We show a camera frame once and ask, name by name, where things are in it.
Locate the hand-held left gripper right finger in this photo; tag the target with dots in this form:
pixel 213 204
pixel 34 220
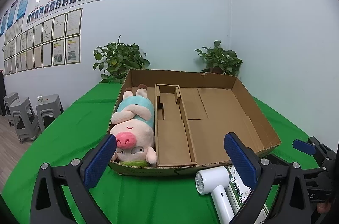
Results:
pixel 241 161

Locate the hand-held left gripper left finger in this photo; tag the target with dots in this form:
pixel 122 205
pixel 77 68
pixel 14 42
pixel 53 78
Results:
pixel 99 160

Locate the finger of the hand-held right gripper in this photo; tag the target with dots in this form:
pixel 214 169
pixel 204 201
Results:
pixel 280 160
pixel 303 146

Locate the person's right hand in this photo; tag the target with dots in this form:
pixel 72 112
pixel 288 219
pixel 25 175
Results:
pixel 324 208

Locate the green and white carton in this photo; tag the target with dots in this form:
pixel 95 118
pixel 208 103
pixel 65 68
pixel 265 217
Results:
pixel 239 196

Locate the white hair dryer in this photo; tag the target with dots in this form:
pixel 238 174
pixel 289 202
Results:
pixel 212 181

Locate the open cardboard box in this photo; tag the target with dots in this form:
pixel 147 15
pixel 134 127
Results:
pixel 219 131

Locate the pink pig plush toy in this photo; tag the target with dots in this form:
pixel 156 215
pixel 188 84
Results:
pixel 132 131

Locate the grey plastic stool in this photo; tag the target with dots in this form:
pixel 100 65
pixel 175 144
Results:
pixel 23 118
pixel 50 110
pixel 10 99

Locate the green tablecloth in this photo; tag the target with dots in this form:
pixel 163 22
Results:
pixel 159 200

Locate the cardboard divider insert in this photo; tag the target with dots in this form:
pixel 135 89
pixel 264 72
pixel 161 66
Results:
pixel 172 139

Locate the white paper cup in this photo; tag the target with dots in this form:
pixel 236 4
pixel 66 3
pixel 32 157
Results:
pixel 40 99

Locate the large potted green plant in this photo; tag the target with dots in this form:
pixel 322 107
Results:
pixel 119 59

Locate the small potted green plant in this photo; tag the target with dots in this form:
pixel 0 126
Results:
pixel 219 58

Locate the group of framed wall documents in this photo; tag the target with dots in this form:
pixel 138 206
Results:
pixel 59 38

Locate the blue wall notice board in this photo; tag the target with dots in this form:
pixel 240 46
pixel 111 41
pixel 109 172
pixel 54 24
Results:
pixel 4 22
pixel 12 13
pixel 25 2

